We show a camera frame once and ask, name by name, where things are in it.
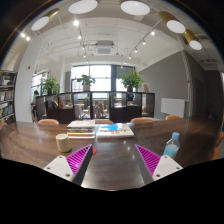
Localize left potted green plant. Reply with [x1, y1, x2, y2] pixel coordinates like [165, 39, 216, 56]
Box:
[43, 76, 61, 95]

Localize potted green plant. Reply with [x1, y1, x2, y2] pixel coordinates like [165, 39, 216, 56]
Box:
[77, 74, 96, 91]
[121, 70, 143, 92]
[43, 76, 61, 95]

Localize orange chair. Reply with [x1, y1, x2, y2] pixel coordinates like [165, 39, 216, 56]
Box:
[130, 117, 155, 123]
[38, 119, 59, 125]
[165, 115, 180, 120]

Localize right potted green plant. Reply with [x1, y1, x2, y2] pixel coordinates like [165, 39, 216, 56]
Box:
[121, 70, 143, 92]

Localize orange chair middle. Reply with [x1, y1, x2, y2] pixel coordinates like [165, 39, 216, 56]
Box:
[130, 117, 155, 123]

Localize red round coaster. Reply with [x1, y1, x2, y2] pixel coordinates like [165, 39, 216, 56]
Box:
[92, 147, 97, 155]

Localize clear water bottle blue cap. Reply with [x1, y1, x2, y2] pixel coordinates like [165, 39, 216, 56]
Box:
[164, 132, 180, 158]

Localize bookshelf with books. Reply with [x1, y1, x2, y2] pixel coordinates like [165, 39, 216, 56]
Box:
[0, 70, 17, 124]

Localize middle potted green plant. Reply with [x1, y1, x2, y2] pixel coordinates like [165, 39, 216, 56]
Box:
[77, 74, 96, 91]

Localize stack of books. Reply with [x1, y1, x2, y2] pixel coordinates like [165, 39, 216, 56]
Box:
[67, 120, 95, 138]

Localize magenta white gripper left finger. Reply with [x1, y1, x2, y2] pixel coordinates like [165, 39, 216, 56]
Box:
[44, 144, 93, 185]

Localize dark wooden divider shelf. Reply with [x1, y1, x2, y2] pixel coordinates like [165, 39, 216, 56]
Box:
[36, 91, 155, 124]

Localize orange chair right edge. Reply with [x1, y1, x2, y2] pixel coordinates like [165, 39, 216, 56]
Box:
[211, 131, 224, 160]

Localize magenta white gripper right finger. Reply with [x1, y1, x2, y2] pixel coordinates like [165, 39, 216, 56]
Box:
[134, 145, 182, 184]

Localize orange chair far left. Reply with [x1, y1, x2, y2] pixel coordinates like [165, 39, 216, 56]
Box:
[38, 119, 59, 125]

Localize ceiling air conditioner unit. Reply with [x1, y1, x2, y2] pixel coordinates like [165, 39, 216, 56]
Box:
[95, 40, 114, 55]

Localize orange chair far right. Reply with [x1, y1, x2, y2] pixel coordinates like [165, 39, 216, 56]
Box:
[165, 115, 180, 120]

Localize white wall radiator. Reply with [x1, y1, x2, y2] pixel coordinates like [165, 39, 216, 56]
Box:
[161, 98, 185, 118]

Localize seated person in background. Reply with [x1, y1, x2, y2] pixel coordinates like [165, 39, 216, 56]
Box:
[31, 90, 39, 121]

